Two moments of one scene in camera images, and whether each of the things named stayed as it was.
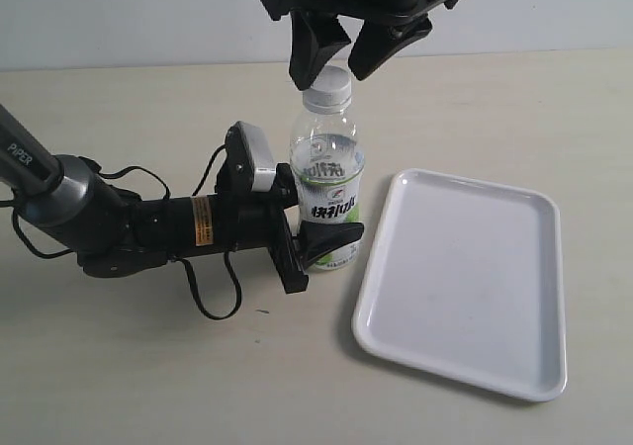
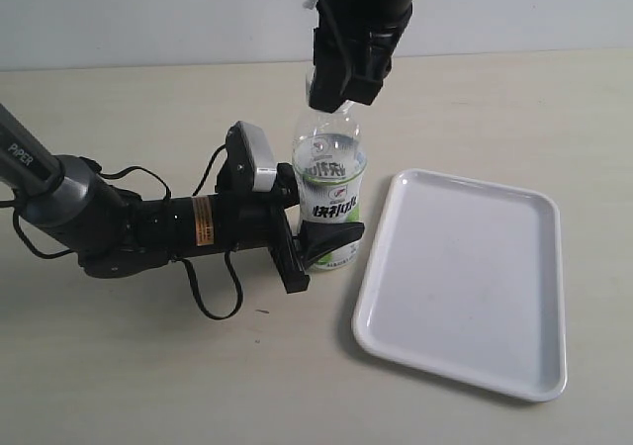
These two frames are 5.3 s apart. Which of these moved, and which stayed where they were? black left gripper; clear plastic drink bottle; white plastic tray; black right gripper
Moved: black right gripper
Stayed: clear plastic drink bottle; black left gripper; white plastic tray
